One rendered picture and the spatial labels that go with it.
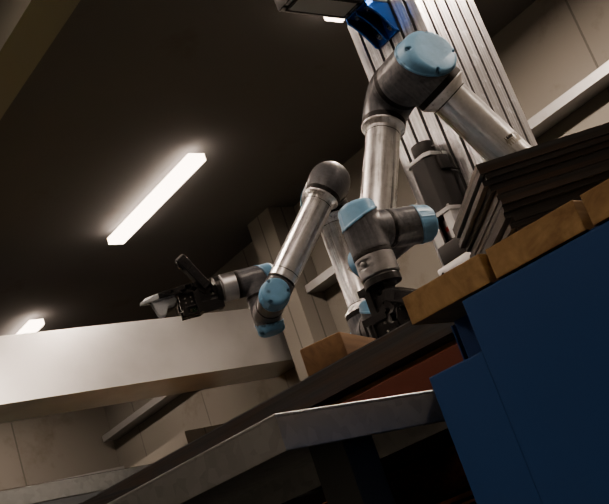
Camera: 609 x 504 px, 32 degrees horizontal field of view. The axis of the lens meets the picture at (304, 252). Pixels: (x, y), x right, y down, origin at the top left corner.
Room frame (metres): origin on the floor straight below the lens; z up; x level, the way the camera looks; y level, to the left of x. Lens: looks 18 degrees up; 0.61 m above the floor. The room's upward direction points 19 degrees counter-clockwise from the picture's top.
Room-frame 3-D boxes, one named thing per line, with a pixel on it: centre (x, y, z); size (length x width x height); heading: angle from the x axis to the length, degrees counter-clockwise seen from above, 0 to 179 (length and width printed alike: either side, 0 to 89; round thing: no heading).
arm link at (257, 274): (2.68, 0.15, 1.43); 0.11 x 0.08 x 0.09; 106
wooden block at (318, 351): (1.32, 0.00, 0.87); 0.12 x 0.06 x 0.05; 158
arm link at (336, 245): (2.75, -0.10, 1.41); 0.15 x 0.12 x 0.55; 16
